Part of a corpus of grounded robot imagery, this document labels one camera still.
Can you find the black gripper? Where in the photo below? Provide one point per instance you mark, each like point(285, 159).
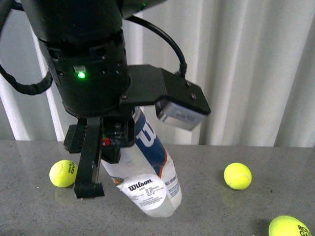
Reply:
point(91, 76)

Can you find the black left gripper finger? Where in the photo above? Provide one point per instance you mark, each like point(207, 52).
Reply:
point(86, 183)

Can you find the Wilson tennis ball can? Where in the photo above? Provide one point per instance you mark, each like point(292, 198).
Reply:
point(145, 172)

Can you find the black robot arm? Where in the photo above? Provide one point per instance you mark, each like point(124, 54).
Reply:
point(74, 19)

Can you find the yellow Head Team tennis ball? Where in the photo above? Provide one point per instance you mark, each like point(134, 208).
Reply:
point(63, 173)

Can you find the plain yellow tennis ball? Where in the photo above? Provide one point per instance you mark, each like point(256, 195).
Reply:
point(237, 176)

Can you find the yellow Roland Garros tennis ball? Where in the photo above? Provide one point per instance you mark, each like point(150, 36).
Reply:
point(288, 226)

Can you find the white pleated curtain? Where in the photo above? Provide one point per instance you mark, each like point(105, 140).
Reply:
point(254, 60)

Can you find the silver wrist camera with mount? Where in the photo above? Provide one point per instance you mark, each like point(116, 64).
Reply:
point(178, 102)

